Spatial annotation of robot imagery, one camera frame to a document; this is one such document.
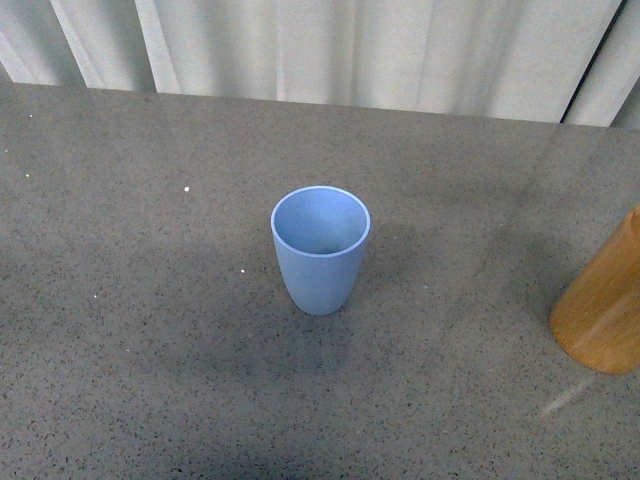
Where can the blue plastic cup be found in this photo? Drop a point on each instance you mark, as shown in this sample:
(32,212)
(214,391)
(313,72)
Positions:
(320,235)

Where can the bamboo chopstick holder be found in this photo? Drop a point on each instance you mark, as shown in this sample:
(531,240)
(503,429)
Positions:
(596,320)

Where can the white curtain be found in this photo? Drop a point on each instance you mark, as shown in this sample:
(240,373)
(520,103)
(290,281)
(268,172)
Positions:
(574,62)

